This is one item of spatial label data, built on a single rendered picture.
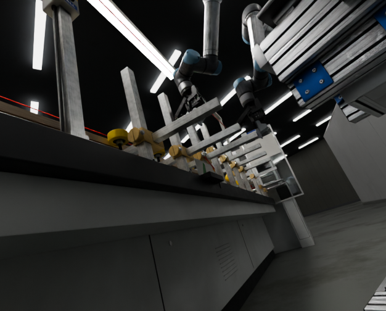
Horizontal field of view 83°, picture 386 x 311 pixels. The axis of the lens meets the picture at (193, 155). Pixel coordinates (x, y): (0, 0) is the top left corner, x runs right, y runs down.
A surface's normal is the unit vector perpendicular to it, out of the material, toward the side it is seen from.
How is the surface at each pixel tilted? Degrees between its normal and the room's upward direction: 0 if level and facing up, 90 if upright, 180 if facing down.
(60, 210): 90
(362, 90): 90
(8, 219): 90
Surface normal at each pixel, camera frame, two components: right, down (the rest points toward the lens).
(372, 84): -0.79, 0.00
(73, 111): 0.84, -0.41
